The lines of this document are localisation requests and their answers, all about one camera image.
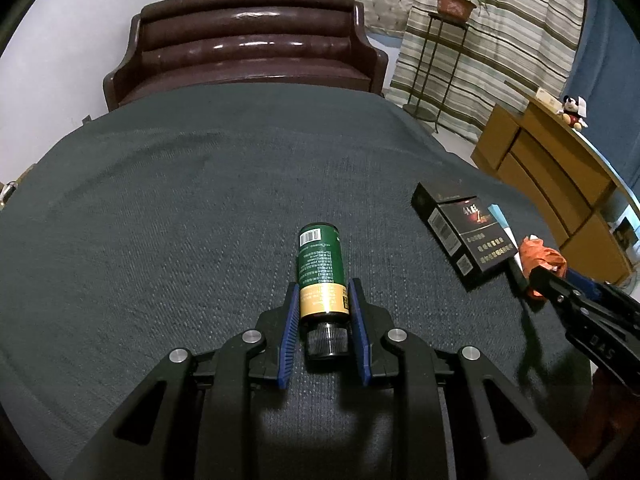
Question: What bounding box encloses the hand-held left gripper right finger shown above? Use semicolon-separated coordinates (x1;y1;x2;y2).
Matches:
348;278;589;480

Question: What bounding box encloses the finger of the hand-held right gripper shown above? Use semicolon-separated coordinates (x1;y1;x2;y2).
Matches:
527;267;581;321
565;269;608;296

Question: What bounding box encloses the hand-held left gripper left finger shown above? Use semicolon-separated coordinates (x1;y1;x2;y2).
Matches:
64;282;302;480

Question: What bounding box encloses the orange plastic bag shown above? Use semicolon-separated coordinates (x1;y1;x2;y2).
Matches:
517;236;568;302

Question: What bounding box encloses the green bottle with black cap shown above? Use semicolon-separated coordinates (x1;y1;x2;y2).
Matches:
296;222;349;361

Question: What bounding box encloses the person's right forearm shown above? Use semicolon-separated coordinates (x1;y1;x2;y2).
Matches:
590;365;640;461

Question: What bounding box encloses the small dark box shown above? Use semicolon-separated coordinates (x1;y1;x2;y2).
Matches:
614;215;638;250

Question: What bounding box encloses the light blue white packet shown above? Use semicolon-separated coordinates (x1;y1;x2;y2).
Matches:
486;203;523;271

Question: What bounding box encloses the black cigarette box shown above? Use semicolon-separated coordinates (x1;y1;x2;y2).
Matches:
411;181;518;292

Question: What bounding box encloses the wooden cabinet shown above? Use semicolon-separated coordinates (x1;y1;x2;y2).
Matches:
471;92;640;286

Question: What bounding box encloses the dark grey tablecloth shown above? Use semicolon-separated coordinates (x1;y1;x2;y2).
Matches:
0;82;601;480

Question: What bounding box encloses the mouse plush toy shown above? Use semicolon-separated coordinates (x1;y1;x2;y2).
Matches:
559;94;590;131

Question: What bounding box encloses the pale tissue box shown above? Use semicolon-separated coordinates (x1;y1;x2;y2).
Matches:
536;87;563;113

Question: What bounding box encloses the black metal plant stand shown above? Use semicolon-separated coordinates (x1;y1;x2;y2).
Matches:
402;10;471;133

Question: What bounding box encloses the blue curtain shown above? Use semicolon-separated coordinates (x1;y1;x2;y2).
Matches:
570;0;640;201

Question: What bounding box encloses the striped beige curtain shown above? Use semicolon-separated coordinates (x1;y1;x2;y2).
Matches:
389;0;591;143

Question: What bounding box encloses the dark brown leather sofa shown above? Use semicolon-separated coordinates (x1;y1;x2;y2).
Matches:
102;0;390;111

